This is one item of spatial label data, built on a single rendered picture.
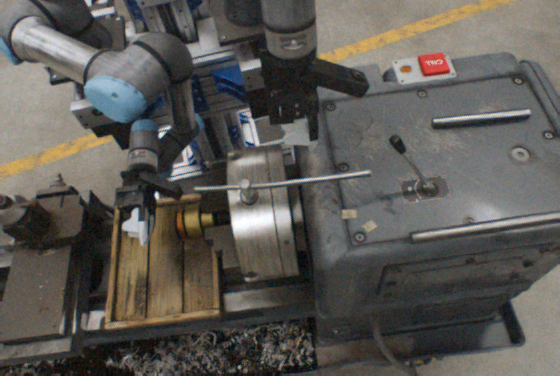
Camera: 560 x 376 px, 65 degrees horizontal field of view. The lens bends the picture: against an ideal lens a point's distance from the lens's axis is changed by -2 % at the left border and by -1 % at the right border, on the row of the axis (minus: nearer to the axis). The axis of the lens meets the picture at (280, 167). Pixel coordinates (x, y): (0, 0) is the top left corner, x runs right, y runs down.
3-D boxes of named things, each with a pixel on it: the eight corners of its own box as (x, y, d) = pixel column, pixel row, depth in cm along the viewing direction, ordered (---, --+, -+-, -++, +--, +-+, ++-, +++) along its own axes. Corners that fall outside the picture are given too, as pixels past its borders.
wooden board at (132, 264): (217, 197, 135) (214, 190, 132) (222, 317, 116) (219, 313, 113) (120, 210, 136) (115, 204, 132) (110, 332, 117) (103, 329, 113)
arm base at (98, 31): (63, 35, 136) (46, 9, 127) (112, 24, 136) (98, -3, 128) (61, 70, 128) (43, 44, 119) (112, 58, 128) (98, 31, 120)
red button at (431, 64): (441, 57, 106) (443, 51, 104) (449, 76, 103) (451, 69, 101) (416, 61, 106) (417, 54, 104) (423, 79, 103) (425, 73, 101)
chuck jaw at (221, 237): (251, 220, 103) (255, 268, 97) (254, 230, 108) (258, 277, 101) (203, 227, 104) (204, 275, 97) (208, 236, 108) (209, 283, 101)
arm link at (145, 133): (164, 132, 129) (154, 114, 122) (163, 164, 123) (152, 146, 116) (137, 137, 129) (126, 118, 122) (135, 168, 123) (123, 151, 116)
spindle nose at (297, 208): (298, 178, 120) (295, 150, 101) (309, 256, 113) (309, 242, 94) (287, 180, 121) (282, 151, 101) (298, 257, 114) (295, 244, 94)
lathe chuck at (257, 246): (273, 169, 127) (262, 123, 98) (288, 282, 117) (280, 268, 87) (241, 174, 127) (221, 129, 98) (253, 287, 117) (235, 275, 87)
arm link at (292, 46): (312, 5, 66) (320, 32, 61) (314, 33, 70) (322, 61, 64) (262, 12, 66) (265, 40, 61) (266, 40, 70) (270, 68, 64)
